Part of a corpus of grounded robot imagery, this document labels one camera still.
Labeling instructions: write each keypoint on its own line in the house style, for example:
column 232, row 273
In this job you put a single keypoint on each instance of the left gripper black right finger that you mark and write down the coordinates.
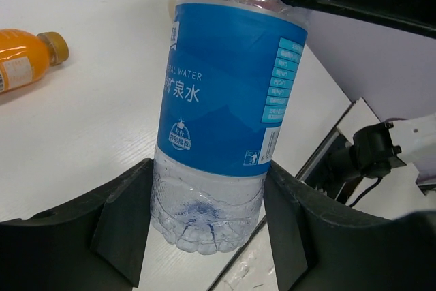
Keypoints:
column 320, row 244

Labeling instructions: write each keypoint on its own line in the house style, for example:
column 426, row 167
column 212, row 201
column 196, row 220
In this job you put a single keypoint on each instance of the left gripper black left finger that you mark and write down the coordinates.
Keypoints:
column 94, row 242

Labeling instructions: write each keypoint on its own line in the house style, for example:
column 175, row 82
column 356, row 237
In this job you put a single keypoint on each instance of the upright-lying blue label water bottle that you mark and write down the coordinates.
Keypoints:
column 231, row 68

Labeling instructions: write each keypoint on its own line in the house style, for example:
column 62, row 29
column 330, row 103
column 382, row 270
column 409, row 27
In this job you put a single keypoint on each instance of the orange juice bottle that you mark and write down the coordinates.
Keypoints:
column 25, row 58

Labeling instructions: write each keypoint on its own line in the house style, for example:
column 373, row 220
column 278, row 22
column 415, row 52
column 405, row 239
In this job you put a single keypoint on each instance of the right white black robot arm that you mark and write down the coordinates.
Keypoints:
column 377, row 149

